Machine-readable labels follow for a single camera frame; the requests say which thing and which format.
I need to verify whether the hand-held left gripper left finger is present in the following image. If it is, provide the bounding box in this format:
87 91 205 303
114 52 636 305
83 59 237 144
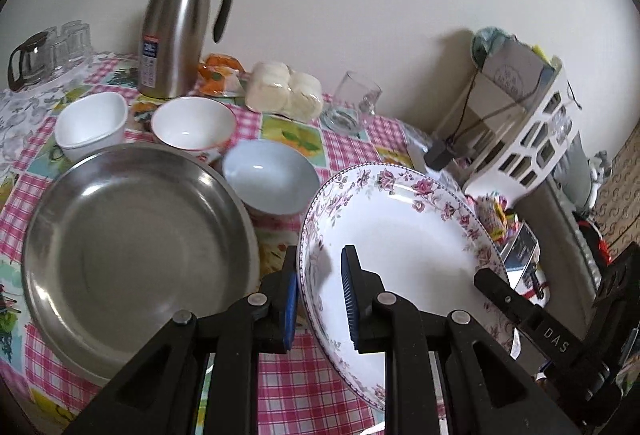
62 245 301 435

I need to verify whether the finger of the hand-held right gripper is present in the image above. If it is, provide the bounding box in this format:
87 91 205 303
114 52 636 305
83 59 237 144
474 267 546 331
595 242 640 306

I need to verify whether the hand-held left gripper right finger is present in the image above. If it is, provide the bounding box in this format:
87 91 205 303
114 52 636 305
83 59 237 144
341 244 593 435

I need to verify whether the floral rim oval plate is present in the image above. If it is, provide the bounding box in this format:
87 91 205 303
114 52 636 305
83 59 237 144
297 162 517 412

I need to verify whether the light blue bowl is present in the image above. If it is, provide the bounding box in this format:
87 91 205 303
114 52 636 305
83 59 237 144
222 140 320 217

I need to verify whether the stainless steel round plate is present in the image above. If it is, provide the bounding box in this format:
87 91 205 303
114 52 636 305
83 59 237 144
22 144 261 387

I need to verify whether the strawberry print bowl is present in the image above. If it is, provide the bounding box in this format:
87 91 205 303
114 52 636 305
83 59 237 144
151 96 237 164

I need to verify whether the white square bowl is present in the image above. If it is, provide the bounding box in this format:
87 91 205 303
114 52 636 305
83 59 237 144
54 92 128 163

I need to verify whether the smartphone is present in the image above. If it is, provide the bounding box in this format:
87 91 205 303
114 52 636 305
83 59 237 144
499 220 542 287

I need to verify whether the colourful snack packet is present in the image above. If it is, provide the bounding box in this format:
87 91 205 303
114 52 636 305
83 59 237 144
475 194 522 242

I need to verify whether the grey padded seat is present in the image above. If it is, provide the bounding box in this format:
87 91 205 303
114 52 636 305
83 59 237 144
515 130 603 321

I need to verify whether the brown patterned rug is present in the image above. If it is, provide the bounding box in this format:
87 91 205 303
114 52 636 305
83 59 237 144
592 122 640 243

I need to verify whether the pink checked tablecloth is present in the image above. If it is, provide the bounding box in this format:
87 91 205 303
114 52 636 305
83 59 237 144
0 52 516 435

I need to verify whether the white plastic basket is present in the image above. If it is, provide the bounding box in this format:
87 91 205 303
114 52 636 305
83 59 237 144
462 60 585 212

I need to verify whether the black charger adapter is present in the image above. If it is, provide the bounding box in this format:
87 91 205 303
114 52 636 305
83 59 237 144
424 140 457 172

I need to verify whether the white power strip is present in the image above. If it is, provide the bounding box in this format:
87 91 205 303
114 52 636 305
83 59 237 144
406 132 432 172

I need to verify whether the clear glass mug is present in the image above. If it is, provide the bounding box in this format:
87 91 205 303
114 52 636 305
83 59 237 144
320 71 383 133

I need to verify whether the bag of steamed buns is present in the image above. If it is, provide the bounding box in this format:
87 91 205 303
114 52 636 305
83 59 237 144
245 61 324 120

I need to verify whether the grey cardboard box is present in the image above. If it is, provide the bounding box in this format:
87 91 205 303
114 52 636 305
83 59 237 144
475 35 548 143

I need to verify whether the orange snack packet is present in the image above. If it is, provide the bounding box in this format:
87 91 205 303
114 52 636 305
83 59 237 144
197 54 246 96

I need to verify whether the floral cushion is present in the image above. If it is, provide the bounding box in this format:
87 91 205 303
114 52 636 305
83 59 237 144
471 27 513 66

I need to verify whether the stainless steel thermos jug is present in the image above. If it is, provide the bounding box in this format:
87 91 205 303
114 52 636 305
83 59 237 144
137 0 235 100

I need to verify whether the grey floral cloth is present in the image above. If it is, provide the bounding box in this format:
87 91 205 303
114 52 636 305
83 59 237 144
0 82 57 176

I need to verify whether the glass teapot black handle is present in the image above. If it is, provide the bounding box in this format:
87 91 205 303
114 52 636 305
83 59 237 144
7 31 58 93

